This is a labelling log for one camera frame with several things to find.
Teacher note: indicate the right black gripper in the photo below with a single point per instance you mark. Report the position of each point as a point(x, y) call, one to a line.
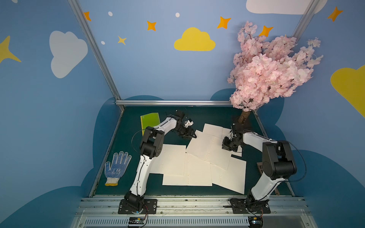
point(228, 144)

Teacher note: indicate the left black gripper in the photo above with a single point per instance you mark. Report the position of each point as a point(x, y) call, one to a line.
point(187, 132)

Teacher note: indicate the white lined notebook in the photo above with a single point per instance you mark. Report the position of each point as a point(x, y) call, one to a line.
point(198, 149)

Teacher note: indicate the green cover notebook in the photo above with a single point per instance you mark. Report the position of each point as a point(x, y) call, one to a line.
point(151, 120)

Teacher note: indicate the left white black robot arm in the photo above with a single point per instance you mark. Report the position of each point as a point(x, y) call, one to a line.
point(150, 148)

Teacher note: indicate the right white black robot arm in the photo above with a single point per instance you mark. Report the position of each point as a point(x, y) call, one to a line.
point(277, 160)

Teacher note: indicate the open white notebook far right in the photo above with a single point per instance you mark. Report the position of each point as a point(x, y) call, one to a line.
point(213, 135)

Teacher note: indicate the white blue dotted work glove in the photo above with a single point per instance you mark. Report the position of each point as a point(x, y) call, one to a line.
point(116, 168)

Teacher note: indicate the right controller board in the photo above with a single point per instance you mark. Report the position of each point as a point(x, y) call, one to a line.
point(255, 222)

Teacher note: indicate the controller board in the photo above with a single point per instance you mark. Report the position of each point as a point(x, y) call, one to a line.
point(136, 222)
point(255, 222)

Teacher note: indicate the pink cherry blossom tree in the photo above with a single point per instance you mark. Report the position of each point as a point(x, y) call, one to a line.
point(265, 70)

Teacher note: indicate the left controller board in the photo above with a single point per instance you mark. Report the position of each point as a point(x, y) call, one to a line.
point(136, 222)

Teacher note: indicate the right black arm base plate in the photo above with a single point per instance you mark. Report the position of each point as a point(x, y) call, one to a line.
point(242, 206)

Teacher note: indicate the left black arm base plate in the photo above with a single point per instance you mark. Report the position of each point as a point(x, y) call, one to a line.
point(146, 206)

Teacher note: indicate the aluminium rail frame front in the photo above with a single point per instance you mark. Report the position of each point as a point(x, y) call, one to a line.
point(193, 212)

